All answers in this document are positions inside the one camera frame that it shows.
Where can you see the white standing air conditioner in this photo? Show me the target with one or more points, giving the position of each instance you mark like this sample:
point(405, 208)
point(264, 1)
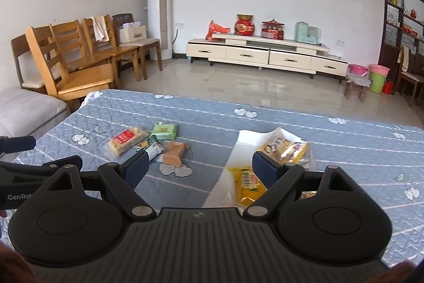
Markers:
point(155, 4)

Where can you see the small red bucket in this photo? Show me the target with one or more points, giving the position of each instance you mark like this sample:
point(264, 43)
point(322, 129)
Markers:
point(388, 87)

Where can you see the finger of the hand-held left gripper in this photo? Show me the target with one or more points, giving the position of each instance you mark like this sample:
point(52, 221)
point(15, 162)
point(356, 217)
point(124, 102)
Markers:
point(33, 168)
point(16, 143)

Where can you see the white wall socket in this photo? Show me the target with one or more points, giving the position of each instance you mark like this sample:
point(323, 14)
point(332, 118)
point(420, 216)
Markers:
point(179, 26)
point(340, 42)

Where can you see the white paper sheet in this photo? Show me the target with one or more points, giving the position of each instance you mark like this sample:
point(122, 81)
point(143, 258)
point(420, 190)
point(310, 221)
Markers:
point(232, 153)

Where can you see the dark wooden chair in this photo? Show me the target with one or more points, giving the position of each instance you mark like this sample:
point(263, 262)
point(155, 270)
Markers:
point(149, 44)

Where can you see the dark chair with white cushion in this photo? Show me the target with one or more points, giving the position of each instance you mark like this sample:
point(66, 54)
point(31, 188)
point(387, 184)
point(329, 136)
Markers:
point(33, 80)

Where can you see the small brown snack packet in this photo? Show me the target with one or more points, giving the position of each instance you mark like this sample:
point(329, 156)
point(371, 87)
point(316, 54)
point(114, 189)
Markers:
point(175, 153)

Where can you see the red round jar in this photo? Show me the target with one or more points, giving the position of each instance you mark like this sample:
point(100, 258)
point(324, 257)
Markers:
point(244, 26)

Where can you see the blue quilted blanket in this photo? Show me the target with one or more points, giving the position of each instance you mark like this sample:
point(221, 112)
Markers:
point(331, 153)

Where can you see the red label cracker packet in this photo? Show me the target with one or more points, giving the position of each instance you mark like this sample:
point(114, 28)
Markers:
point(127, 138)

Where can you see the yellow round logo snack packet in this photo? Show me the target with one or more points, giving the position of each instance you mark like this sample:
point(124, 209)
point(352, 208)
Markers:
point(281, 145)

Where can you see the brown dining chair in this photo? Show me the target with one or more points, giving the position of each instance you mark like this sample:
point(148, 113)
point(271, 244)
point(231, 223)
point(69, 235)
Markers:
point(412, 77)

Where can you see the bright yellow snack packet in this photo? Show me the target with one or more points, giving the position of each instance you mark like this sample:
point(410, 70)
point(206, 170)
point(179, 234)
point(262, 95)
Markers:
point(248, 183)

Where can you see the green plastic bucket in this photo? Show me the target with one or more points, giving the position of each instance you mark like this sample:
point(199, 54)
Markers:
point(377, 79)

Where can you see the pale yellow towel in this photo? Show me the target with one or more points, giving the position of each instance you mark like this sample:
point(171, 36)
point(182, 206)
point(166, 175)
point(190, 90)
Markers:
point(403, 59)

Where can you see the red carousel ornament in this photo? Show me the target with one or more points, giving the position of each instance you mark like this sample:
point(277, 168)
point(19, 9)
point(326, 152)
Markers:
point(273, 31)

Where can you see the light wooden chair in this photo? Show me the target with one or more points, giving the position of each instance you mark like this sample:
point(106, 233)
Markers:
point(124, 52)
point(66, 34)
point(86, 79)

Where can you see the white paper box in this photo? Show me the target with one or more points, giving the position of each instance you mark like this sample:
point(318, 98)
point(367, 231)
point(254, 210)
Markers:
point(132, 34)

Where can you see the grey sofa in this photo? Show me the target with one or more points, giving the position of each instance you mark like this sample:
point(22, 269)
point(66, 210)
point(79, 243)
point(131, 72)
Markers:
point(29, 110)

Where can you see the small stool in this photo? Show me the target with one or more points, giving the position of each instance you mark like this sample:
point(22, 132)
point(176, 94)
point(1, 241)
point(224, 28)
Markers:
point(356, 84)

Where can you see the cream television cabinet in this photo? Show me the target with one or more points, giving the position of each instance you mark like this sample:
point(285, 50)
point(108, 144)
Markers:
point(248, 54)

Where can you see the mint green kitchen appliance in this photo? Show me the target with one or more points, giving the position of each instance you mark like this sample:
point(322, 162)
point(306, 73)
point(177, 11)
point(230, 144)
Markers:
point(304, 32)

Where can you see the green white snack packet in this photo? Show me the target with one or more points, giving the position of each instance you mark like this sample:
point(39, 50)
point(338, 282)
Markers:
point(153, 147)

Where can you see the red plastic bag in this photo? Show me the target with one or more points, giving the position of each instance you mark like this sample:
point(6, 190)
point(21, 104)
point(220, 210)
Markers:
point(217, 31)

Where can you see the white towel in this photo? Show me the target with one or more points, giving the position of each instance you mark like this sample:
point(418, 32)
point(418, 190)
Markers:
point(100, 29)

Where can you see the pink plastic basin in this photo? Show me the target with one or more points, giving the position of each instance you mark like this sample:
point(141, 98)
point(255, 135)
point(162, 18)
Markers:
point(357, 69)

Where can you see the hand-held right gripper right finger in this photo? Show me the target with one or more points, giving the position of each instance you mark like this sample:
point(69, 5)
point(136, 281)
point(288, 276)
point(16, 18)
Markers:
point(265, 168)

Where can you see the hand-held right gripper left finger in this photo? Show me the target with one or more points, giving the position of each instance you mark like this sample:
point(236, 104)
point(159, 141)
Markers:
point(135, 170)

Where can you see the light green snack packet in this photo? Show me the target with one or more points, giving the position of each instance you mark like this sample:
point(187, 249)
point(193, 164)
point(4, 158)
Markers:
point(164, 131)

